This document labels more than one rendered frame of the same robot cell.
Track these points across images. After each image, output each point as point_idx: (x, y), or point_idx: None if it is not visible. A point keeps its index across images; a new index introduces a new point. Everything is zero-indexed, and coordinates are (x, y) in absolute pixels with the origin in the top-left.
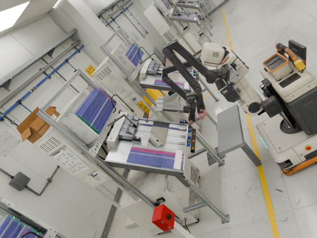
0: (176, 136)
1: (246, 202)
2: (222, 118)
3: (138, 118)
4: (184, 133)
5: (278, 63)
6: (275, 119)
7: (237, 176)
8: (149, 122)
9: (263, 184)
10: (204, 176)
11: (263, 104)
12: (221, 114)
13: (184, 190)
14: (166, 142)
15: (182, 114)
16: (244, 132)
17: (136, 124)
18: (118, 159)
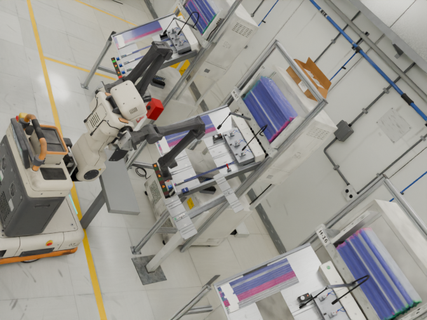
0: (180, 169)
1: (94, 190)
2: (128, 197)
3: (237, 159)
4: (173, 178)
5: (46, 136)
6: (56, 223)
7: (108, 221)
8: (225, 171)
9: (75, 200)
10: (155, 240)
11: (68, 139)
12: (133, 206)
13: None
14: (186, 154)
15: (197, 218)
16: (107, 291)
17: (231, 148)
18: (216, 112)
